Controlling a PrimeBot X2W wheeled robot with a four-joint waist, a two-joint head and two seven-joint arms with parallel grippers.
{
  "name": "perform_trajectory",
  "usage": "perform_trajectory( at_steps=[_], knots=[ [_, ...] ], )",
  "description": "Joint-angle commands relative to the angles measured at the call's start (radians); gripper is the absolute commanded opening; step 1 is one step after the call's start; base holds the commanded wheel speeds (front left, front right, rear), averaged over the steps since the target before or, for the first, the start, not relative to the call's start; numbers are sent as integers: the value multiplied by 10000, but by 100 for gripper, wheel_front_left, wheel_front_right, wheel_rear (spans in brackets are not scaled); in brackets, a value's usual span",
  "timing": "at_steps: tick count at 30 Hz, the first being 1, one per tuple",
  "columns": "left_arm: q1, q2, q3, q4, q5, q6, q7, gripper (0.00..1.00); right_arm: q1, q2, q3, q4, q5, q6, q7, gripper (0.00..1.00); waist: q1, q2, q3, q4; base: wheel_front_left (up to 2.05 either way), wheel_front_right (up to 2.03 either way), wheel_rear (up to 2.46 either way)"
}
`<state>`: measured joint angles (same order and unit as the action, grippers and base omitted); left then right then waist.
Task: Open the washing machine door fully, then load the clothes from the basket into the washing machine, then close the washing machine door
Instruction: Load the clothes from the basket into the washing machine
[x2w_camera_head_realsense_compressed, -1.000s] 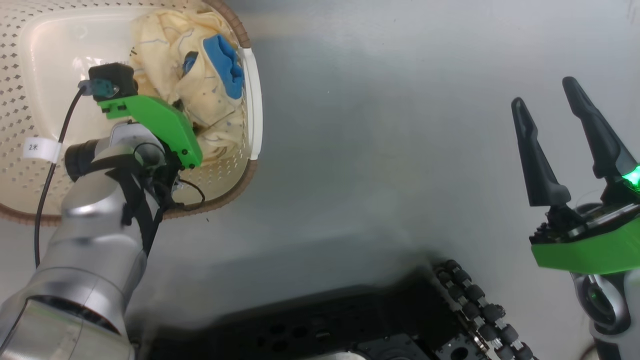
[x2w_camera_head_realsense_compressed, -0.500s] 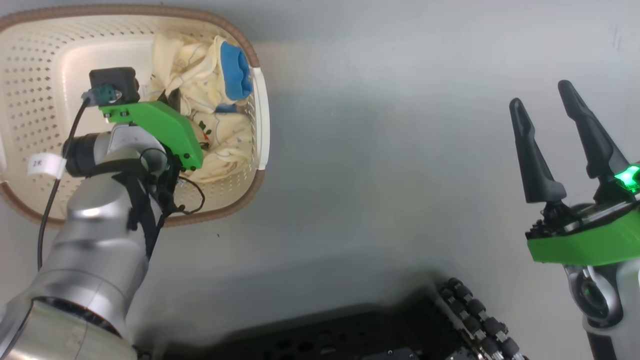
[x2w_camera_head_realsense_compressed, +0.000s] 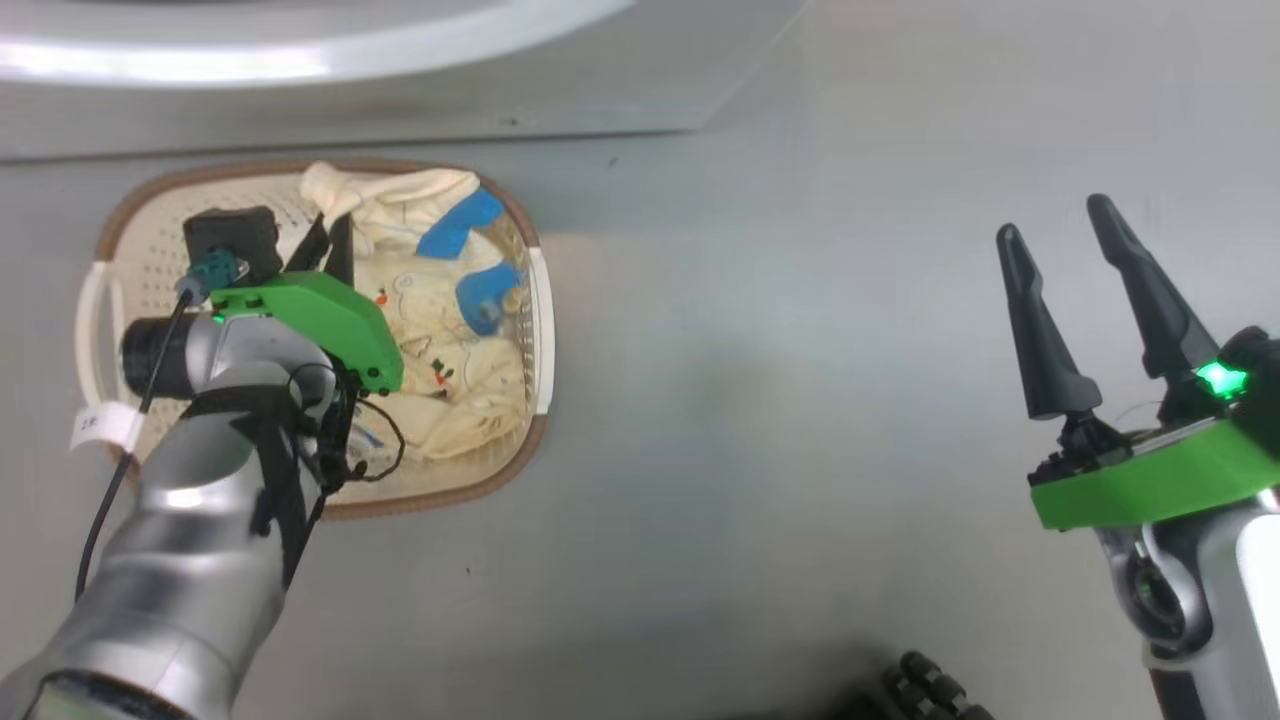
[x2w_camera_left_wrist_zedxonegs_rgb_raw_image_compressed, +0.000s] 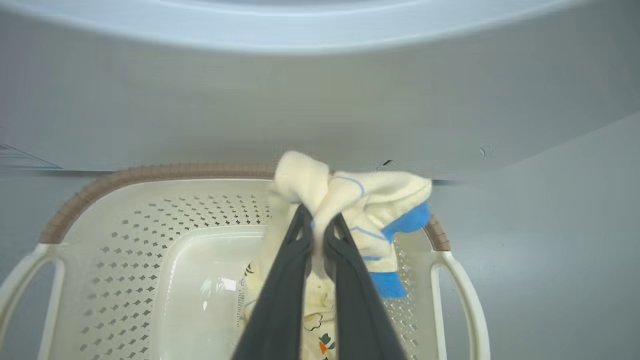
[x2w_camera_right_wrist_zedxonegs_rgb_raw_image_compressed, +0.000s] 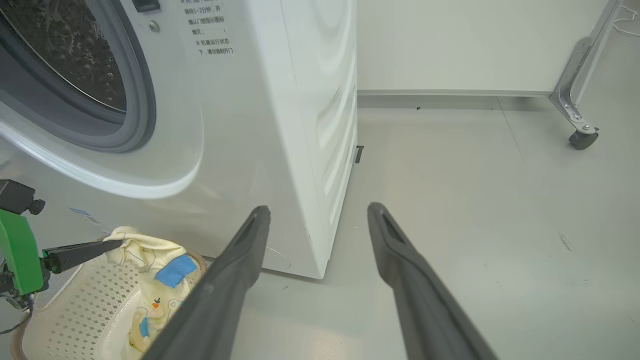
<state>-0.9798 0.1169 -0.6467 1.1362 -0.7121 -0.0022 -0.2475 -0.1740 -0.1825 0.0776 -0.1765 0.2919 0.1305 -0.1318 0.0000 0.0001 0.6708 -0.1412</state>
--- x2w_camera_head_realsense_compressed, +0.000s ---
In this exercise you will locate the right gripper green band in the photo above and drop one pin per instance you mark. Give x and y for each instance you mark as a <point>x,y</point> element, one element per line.
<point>1150,485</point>

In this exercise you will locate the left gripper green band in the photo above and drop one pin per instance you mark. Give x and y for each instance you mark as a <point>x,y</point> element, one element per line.
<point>330,320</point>

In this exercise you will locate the cream garment with blue cuffs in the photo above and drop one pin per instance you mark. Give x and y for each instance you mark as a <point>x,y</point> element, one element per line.
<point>450,400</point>

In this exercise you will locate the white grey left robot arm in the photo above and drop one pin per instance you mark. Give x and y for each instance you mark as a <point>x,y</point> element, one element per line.
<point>190,540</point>

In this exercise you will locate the white front-load washing machine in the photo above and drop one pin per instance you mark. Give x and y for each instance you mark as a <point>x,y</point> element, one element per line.
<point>400,110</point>

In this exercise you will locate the cream perforated laundry basket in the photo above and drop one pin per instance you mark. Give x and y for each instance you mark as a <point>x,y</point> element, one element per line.
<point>150,220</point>

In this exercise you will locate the black ribbed conduit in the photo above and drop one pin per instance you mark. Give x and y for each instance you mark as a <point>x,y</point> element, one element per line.
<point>930,690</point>

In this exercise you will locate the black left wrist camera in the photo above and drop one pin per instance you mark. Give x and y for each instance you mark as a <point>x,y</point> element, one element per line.
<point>235,240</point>

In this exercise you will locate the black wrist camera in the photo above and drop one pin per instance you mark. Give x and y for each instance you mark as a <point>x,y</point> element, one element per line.
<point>235,240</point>
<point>1255,360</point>

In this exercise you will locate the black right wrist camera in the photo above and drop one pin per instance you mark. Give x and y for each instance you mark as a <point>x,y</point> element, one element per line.
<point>1255,360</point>

